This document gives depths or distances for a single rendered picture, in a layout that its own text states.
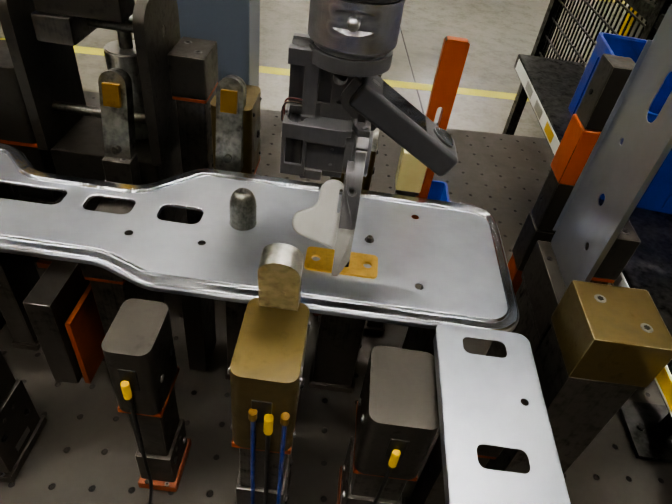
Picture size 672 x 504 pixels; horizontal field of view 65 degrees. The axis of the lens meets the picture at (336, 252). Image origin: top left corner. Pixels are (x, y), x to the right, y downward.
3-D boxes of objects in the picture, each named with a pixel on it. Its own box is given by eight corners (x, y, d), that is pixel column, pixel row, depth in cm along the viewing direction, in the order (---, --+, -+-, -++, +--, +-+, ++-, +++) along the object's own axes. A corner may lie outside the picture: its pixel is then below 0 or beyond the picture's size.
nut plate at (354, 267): (303, 269, 59) (304, 261, 58) (307, 247, 62) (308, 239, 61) (377, 279, 59) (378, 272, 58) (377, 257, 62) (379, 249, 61)
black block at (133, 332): (129, 511, 67) (81, 375, 47) (155, 439, 74) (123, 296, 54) (171, 517, 67) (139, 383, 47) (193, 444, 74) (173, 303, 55)
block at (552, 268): (480, 441, 79) (559, 306, 59) (471, 374, 88) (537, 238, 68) (500, 443, 79) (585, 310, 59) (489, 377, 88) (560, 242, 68)
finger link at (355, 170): (335, 226, 51) (348, 137, 51) (353, 228, 51) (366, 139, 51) (335, 228, 47) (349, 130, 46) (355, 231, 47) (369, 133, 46)
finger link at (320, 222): (287, 268, 52) (299, 175, 51) (346, 277, 52) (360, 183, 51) (284, 273, 49) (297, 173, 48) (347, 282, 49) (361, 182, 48)
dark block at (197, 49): (189, 278, 97) (166, 53, 69) (200, 253, 102) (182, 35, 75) (216, 282, 97) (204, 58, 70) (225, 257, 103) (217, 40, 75)
